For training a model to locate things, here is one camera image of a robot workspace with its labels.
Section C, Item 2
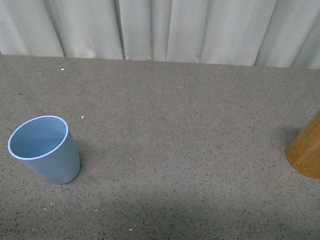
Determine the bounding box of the bamboo chopstick holder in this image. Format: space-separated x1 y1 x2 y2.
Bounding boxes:
285 112 320 180

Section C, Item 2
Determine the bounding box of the white pleated curtain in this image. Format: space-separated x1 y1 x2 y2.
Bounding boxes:
0 0 320 69

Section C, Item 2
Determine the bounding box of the blue plastic cup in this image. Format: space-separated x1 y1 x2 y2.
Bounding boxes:
8 115 81 184

